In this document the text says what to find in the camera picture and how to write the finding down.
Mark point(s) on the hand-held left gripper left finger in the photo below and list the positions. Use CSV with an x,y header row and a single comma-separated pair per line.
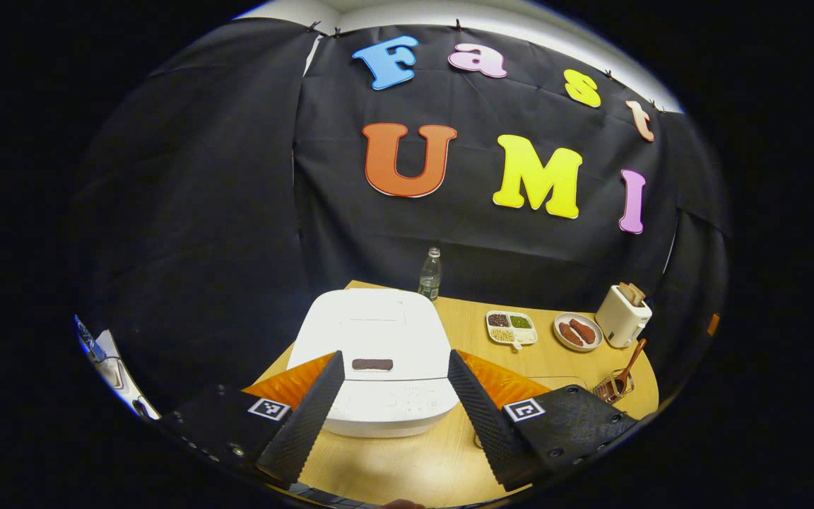
x,y
304,424

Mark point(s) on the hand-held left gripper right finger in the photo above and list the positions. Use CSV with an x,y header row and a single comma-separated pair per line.
x,y
492,424

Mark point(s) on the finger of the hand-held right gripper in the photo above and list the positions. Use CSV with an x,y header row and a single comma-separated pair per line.
x,y
713,324

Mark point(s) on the brown wooden spoon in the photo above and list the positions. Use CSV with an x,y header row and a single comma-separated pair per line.
x,y
626,367

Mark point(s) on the white rice cooker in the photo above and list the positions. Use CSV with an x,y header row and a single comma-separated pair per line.
x,y
379,325

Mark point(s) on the toast bread slice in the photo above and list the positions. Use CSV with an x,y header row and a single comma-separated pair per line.
x,y
639,293
624,293

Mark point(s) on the white toaster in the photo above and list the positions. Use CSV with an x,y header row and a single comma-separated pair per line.
x,y
622,325

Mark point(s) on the white divided grain dish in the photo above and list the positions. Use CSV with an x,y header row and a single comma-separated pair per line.
x,y
509,329

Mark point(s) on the brown meat piece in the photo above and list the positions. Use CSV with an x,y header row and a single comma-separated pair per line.
x,y
584,331
570,334

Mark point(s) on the white round plate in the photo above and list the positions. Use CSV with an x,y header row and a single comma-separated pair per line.
x,y
594,343

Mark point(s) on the clear plastic water bottle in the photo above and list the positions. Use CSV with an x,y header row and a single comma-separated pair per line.
x,y
430,279

